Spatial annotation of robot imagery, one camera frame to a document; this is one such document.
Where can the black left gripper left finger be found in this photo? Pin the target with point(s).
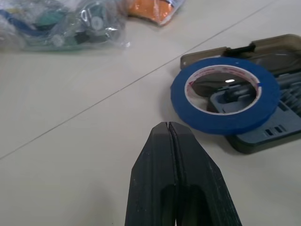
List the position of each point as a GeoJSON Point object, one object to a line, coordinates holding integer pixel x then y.
{"type": "Point", "coordinates": [150, 169]}

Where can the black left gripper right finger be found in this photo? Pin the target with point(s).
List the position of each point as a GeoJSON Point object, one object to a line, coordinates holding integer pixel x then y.
{"type": "Point", "coordinates": [202, 179]}

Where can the dark tool case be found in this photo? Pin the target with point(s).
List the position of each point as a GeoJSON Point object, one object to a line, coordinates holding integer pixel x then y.
{"type": "Point", "coordinates": [263, 139]}

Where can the blue tape roll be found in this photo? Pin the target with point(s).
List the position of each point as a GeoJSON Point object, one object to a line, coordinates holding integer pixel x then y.
{"type": "Point", "coordinates": [225, 122]}

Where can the orange plastic packet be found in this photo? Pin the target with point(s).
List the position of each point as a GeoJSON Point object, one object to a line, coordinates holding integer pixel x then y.
{"type": "Point", "coordinates": [152, 10]}

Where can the clear plastic bag of parts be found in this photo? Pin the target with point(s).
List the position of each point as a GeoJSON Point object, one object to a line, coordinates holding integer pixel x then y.
{"type": "Point", "coordinates": [61, 26]}

